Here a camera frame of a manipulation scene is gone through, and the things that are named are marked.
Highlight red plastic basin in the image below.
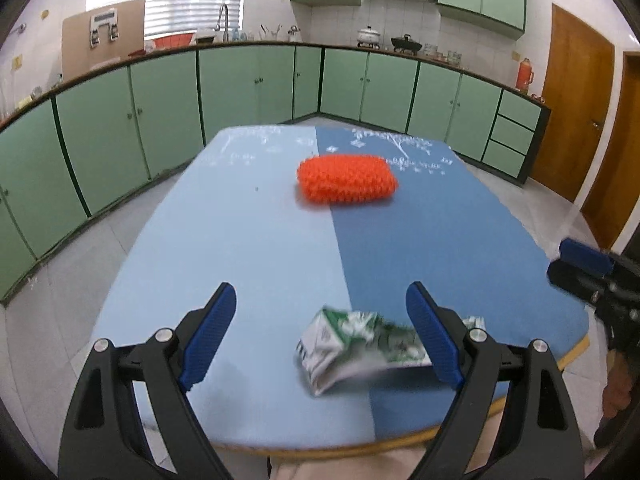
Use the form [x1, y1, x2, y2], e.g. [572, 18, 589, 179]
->
[151, 31, 197, 51]

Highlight black wok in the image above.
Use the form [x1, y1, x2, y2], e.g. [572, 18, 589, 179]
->
[391, 34, 425, 55]

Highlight green kitchen base cabinets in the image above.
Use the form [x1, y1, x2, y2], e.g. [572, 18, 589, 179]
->
[0, 41, 551, 306]

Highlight wooden door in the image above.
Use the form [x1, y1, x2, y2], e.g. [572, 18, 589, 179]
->
[580, 50, 640, 251]
[529, 3, 616, 203]

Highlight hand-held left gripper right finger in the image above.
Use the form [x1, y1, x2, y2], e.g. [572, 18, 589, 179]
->
[405, 281, 585, 480]

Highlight red thermos jug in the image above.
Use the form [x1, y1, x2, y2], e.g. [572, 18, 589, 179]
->
[516, 56, 535, 92]

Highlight small orange foam fruit net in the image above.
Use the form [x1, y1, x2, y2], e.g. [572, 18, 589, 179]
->
[296, 154, 400, 206]

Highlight row of glass jars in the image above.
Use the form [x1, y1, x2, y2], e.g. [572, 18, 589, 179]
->
[422, 44, 463, 66]

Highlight white green milk carton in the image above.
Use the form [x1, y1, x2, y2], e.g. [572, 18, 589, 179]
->
[295, 307, 488, 396]

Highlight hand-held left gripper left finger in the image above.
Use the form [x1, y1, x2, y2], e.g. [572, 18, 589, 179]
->
[59, 281, 237, 480]

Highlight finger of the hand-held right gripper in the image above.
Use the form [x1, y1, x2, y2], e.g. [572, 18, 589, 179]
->
[546, 259, 608, 307]
[559, 238, 640, 283]

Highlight person's right hand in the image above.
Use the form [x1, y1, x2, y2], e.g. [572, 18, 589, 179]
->
[602, 355, 632, 421]

